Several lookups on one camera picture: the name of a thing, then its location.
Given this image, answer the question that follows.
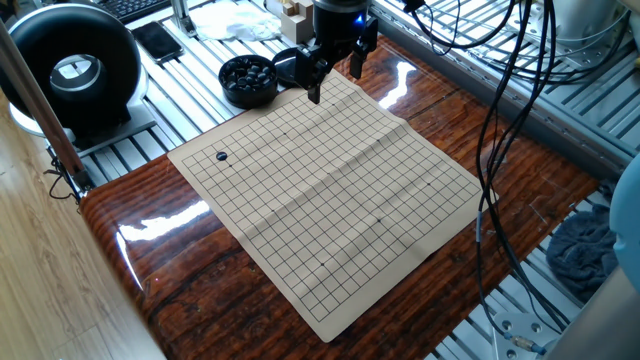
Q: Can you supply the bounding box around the wooden block puzzle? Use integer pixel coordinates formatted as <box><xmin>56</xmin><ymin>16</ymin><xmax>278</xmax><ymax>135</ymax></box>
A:
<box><xmin>278</xmin><ymin>0</ymin><xmax>316</xmax><ymax>45</ymax></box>

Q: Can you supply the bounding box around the black ring-shaped device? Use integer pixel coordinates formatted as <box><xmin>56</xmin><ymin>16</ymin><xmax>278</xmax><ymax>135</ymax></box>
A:
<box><xmin>0</xmin><ymin>3</ymin><xmax>159</xmax><ymax>159</ymax></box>

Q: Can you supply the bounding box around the beige Go board mat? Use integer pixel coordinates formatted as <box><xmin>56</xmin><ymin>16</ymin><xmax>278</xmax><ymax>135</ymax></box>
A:
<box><xmin>167</xmin><ymin>68</ymin><xmax>500</xmax><ymax>344</ymax></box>

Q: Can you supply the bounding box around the grey rounded device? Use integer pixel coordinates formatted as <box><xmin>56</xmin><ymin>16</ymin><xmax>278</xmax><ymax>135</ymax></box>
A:
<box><xmin>542</xmin><ymin>0</ymin><xmax>632</xmax><ymax>36</ymax></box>

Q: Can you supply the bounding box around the brown wooden pole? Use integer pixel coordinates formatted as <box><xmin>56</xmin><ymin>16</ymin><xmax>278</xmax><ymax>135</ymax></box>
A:
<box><xmin>0</xmin><ymin>19</ymin><xmax>95</xmax><ymax>192</ymax></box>

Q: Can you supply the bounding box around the white crumpled cloth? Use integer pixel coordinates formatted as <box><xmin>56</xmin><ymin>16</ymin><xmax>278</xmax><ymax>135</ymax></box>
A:
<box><xmin>188</xmin><ymin>1</ymin><xmax>284</xmax><ymax>43</ymax></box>

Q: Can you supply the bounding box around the black smartphone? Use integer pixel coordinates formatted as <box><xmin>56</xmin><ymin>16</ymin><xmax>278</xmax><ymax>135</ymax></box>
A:
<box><xmin>130</xmin><ymin>20</ymin><xmax>186</xmax><ymax>65</ymax></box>

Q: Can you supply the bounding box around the dark blue towel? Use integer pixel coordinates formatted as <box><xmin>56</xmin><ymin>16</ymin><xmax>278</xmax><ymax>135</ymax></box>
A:
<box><xmin>545</xmin><ymin>180</ymin><xmax>621</xmax><ymax>304</ymax></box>

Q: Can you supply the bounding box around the black cable grey sleeve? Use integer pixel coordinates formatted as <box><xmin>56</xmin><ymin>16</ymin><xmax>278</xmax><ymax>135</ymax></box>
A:
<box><xmin>472</xmin><ymin>0</ymin><xmax>556</xmax><ymax>351</ymax></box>

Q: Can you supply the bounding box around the aluminium frame rail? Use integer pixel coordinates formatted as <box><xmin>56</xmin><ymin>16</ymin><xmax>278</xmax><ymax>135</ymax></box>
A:
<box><xmin>369</xmin><ymin>0</ymin><xmax>640</xmax><ymax>182</ymax></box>

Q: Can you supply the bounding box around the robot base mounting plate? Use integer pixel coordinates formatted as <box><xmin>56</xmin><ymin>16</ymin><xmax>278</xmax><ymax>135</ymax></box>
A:
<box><xmin>491</xmin><ymin>310</ymin><xmax>554</xmax><ymax>360</ymax></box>

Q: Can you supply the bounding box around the black bowl lid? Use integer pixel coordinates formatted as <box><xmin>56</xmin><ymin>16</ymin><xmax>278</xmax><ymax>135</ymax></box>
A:
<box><xmin>272</xmin><ymin>47</ymin><xmax>301</xmax><ymax>90</ymax></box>

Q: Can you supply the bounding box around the perforated aluminium plate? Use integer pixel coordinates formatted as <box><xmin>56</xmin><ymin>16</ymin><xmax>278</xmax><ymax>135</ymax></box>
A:
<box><xmin>527</xmin><ymin>3</ymin><xmax>632</xmax><ymax>69</ymax></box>

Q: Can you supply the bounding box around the aluminium upright post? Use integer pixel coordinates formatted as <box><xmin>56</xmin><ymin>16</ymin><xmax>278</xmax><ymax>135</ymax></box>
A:
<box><xmin>168</xmin><ymin>0</ymin><xmax>198</xmax><ymax>39</ymax></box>

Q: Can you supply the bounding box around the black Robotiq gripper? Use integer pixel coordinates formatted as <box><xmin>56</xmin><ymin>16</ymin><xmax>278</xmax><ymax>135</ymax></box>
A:
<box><xmin>293</xmin><ymin>0</ymin><xmax>380</xmax><ymax>105</ymax></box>

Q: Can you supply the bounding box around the black bowl of stones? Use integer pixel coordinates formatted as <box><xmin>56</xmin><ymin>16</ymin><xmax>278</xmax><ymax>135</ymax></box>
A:
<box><xmin>217</xmin><ymin>54</ymin><xmax>280</xmax><ymax>111</ymax></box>

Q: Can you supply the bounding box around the thin black wire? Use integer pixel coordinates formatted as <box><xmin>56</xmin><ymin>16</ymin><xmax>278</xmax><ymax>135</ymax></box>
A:
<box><xmin>42</xmin><ymin>155</ymin><xmax>84</xmax><ymax>202</ymax></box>

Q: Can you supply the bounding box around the looped black cable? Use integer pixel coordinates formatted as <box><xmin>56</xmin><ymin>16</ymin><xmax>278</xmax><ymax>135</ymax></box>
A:
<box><xmin>399</xmin><ymin>0</ymin><xmax>634</xmax><ymax>86</ymax></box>

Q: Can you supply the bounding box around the black keyboard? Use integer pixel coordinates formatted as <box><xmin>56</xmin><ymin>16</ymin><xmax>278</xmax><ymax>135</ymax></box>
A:
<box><xmin>93</xmin><ymin>0</ymin><xmax>172</xmax><ymax>25</ymax></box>

